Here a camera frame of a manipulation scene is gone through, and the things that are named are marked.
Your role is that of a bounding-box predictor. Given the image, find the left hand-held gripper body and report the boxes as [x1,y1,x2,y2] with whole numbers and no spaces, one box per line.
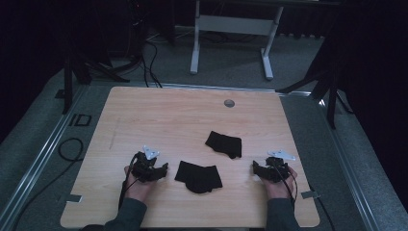
[129,144,163,183]

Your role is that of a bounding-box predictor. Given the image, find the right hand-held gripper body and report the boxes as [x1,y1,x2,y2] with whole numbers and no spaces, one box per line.
[265,148,296,183]

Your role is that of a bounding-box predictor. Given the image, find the large black cloth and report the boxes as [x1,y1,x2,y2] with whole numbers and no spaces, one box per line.
[174,160,223,194]

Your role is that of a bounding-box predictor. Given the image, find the small black cloth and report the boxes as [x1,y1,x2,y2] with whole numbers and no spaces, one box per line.
[204,130,242,160]

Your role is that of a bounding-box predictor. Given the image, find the person's left hand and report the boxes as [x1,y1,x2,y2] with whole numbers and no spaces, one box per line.
[123,165,156,204]

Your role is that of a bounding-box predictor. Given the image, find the person's right hand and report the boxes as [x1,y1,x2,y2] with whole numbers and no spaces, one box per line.
[260,167,299,200]

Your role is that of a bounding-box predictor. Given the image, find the grey tape strip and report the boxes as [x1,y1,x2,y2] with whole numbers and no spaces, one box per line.
[300,190,321,199]

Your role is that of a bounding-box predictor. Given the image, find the black tape floor marking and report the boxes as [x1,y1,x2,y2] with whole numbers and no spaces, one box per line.
[67,113,93,127]

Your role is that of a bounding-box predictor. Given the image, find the black metal stand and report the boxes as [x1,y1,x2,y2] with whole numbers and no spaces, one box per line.
[276,38,355,130]
[62,47,143,116]

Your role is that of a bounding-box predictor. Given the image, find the right hand-held gripper cable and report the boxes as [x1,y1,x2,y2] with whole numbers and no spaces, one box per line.
[272,159,336,231]

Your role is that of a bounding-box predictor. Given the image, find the hand-held gripper cable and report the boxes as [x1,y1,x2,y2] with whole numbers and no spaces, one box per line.
[272,159,336,231]
[117,153,140,211]

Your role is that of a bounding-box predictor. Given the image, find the left hand-held gripper cable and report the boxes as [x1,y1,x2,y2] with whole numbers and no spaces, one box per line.
[117,153,140,211]

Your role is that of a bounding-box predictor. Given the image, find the black floor cable loop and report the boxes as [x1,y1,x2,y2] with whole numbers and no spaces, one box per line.
[11,137,85,231]

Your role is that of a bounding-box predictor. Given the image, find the black floor cables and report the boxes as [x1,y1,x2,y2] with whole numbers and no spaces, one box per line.
[139,32,164,89]

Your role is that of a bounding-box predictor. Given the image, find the white metal table frame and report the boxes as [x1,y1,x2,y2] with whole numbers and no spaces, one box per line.
[190,0,285,82]

